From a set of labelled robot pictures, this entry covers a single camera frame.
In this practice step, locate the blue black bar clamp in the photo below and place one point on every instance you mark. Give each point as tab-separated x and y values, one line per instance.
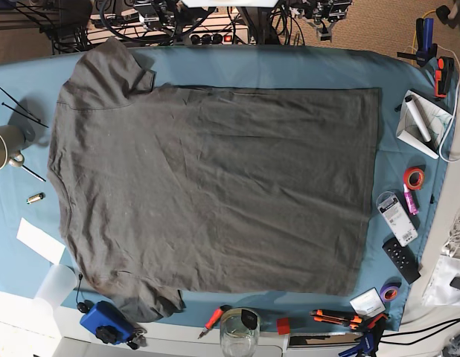
367	344

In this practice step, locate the blue table cloth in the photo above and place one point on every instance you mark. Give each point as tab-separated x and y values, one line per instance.
36	84

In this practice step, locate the purple tape roll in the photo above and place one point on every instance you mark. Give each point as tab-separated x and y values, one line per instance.
389	292

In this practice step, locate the white small card box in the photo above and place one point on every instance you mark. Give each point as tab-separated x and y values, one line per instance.
368	304

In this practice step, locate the black cable tie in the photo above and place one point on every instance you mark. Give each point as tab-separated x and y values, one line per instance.
24	115
21	106

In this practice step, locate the blue clamp at corner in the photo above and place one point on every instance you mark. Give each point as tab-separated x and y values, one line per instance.
426	49

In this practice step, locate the small red cube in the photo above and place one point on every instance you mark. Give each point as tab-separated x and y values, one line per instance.
283	326

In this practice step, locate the orange black clamp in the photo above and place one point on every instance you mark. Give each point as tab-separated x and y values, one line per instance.
443	76

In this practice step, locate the black remote control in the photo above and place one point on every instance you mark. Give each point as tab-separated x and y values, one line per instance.
403	258

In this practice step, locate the keys with padlock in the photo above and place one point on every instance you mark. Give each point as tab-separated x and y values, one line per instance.
136	339

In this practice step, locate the black cable tie upper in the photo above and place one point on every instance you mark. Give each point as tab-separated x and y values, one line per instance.
21	106

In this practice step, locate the white paper card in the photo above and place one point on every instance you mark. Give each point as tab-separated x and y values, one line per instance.
40	242

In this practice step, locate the clear plastic bit case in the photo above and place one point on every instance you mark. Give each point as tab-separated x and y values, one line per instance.
389	206

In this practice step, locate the black cable tie lower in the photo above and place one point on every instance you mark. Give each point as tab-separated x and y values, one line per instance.
24	115

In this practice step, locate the dark grey T-shirt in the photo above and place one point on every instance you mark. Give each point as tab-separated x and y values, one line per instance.
183	188

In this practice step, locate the red tape roll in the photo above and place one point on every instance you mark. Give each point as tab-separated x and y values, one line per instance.
413	178

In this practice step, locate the black power strip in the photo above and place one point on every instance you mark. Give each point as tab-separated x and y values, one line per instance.
216	39

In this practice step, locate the orange black utility knife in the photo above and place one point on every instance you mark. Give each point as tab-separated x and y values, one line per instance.
345	319

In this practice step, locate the red handled screwdriver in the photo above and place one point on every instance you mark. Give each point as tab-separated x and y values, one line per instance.
216	316

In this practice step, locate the clear drinking glass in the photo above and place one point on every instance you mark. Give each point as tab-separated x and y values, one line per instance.
239	332

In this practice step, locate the blue box with knob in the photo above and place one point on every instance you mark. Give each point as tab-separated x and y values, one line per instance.
107	324

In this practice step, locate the white rolled paper tube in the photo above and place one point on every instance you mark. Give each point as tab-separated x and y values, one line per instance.
416	115

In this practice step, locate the pink glue tube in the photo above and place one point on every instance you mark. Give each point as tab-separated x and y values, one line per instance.
413	210

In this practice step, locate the small AA battery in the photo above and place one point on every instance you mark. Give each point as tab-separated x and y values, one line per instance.
35	198

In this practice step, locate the translucent plastic cup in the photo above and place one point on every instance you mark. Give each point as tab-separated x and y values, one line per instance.
57	285

